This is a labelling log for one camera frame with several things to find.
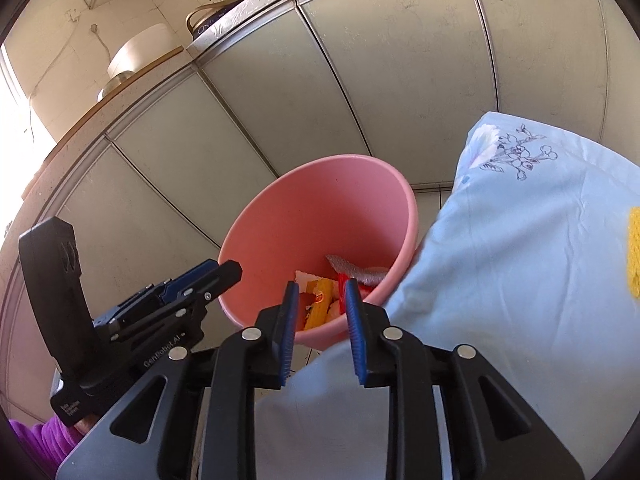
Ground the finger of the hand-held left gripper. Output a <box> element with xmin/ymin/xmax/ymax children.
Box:
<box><xmin>107</xmin><ymin>260</ymin><xmax>244</xmax><ymax>343</ymax></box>
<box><xmin>92</xmin><ymin>259</ymin><xmax>222</xmax><ymax>328</ymax></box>

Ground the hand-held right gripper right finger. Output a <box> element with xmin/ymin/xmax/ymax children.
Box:
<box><xmin>344</xmin><ymin>278</ymin><xmax>583</xmax><ymax>480</ymax></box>

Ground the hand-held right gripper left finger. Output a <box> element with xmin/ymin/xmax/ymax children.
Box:
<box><xmin>107</xmin><ymin>281</ymin><xmax>301</xmax><ymax>480</ymax></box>

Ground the yellow honeycomb foam piece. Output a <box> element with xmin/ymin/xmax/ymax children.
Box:
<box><xmin>305</xmin><ymin>280</ymin><xmax>336</xmax><ymax>332</ymax></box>
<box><xmin>627</xmin><ymin>207</ymin><xmax>640</xmax><ymax>302</ymax></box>

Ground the silver glittery foil piece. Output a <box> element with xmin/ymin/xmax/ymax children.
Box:
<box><xmin>325</xmin><ymin>254</ymin><xmax>391</xmax><ymax>284</ymax></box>

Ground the pink plastic bucket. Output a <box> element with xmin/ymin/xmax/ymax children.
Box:
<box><xmin>217</xmin><ymin>155</ymin><xmax>420</xmax><ymax>354</ymax></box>

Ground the person's left forearm purple sleeve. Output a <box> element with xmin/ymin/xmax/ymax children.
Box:
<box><xmin>7</xmin><ymin>415</ymin><xmax>85</xmax><ymax>480</ymax></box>

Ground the light blue floral cloth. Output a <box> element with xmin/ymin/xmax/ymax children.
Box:
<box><xmin>254</xmin><ymin>111</ymin><xmax>640</xmax><ymax>480</ymax></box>

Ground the steel bowl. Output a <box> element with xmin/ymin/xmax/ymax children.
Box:
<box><xmin>97</xmin><ymin>71</ymin><xmax>137</xmax><ymax>104</ymax></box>

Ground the white rice cooker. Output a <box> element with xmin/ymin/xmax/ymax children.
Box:
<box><xmin>107</xmin><ymin>23</ymin><xmax>174</xmax><ymax>79</ymax></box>

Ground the grey kitchen cabinet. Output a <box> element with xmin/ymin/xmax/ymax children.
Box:
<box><xmin>0</xmin><ymin>0</ymin><xmax>640</xmax><ymax>413</ymax></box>

